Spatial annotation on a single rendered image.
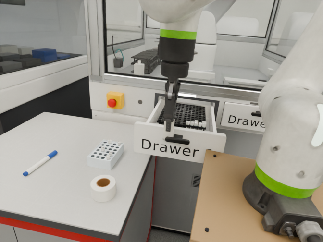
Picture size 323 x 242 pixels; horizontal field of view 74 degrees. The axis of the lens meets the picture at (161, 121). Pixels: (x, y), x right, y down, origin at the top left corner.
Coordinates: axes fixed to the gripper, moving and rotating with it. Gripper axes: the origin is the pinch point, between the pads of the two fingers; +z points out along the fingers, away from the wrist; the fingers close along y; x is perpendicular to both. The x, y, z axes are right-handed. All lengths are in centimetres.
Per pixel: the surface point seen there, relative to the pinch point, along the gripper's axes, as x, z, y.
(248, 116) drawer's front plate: 31.0, 5.1, -33.6
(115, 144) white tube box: -20.5, 14.1, -8.9
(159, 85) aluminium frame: -9.8, -3.4, -35.8
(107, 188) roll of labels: -13.7, 13.1, 15.0
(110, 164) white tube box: -17.9, 14.8, 2.8
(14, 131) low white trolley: -66, 17, -11
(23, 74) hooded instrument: -77, -1, -33
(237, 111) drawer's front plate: 25.7, 3.4, -33.6
